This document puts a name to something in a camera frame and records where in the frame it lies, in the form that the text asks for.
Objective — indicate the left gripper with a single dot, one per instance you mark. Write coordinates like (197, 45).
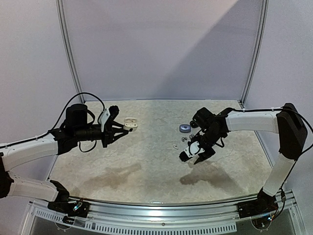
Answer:
(109, 134)

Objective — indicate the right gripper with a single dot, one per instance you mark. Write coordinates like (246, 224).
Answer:
(197, 161)

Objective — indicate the white earbud charging case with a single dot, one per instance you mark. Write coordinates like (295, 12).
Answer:
(130, 124)

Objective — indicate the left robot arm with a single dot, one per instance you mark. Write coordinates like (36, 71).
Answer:
(74, 130)

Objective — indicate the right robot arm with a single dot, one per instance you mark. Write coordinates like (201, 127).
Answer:
(285, 121)

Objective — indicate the purple round charging case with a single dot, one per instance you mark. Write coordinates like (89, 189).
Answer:
(185, 128)

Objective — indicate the black charging case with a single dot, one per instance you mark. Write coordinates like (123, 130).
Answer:
(193, 124)

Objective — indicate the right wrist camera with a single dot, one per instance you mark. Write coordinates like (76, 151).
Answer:
(192, 150)

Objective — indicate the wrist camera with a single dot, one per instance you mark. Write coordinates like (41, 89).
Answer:
(192, 150)
(107, 114)

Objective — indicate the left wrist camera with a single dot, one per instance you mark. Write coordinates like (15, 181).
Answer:
(107, 114)

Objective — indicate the aluminium front rail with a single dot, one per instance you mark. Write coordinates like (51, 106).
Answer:
(210, 218)

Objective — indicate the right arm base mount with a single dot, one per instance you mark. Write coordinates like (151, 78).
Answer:
(263, 204)

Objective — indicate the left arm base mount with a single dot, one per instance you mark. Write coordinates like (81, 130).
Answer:
(62, 203)

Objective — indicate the left frame post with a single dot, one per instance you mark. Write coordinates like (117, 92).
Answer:
(68, 50)

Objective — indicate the frame post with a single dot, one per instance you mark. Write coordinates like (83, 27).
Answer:
(256, 51)
(68, 50)

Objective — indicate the right frame post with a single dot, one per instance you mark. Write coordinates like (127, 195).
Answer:
(256, 51)

